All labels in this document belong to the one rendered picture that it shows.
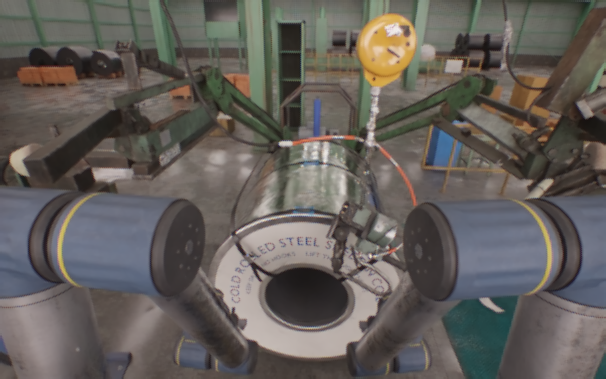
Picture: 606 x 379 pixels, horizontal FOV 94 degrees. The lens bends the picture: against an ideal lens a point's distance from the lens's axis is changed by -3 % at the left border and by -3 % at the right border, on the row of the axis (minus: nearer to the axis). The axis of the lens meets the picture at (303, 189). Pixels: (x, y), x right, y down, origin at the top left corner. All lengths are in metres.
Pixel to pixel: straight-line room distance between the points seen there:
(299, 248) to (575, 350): 1.21
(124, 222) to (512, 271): 0.52
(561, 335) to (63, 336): 0.84
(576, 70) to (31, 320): 1.61
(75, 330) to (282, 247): 1.11
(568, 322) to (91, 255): 0.72
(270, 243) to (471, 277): 1.27
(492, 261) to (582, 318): 0.23
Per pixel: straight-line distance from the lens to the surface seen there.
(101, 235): 0.48
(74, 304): 0.67
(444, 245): 0.43
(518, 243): 0.48
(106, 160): 1.34
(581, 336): 0.67
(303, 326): 2.06
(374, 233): 1.35
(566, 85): 1.43
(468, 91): 1.88
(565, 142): 1.53
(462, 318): 3.11
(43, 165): 0.86
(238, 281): 1.84
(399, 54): 1.10
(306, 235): 1.55
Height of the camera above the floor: 2.15
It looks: 27 degrees down
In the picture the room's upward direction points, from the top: 1 degrees clockwise
